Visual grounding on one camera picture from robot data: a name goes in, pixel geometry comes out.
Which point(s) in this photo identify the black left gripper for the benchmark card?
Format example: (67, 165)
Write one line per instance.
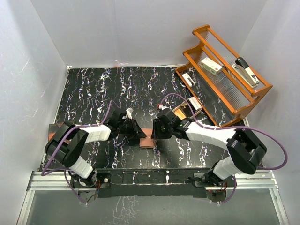
(136, 130)

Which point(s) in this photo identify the white staples box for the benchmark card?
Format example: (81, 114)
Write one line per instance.
(211, 66)

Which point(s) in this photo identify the white card stack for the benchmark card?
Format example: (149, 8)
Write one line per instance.
(196, 104)

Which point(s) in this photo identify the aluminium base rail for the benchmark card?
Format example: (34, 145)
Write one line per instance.
(138, 199)

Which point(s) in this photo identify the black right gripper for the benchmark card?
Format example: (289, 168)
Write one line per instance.
(157, 134)

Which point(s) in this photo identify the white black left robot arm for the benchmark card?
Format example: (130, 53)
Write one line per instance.
(67, 143)

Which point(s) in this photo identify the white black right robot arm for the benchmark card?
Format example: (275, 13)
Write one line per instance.
(245, 149)

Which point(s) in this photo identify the pink leather card holder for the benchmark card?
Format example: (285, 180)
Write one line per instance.
(147, 142)

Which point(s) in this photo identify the small white stapler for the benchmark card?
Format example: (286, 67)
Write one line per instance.
(188, 79)

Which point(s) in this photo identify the beige card tray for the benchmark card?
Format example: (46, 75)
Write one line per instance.
(185, 110)

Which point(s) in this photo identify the black beige stapler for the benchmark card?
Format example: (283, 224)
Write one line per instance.
(243, 69)

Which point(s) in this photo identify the orange wooden shelf rack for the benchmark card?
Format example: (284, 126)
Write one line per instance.
(226, 98)

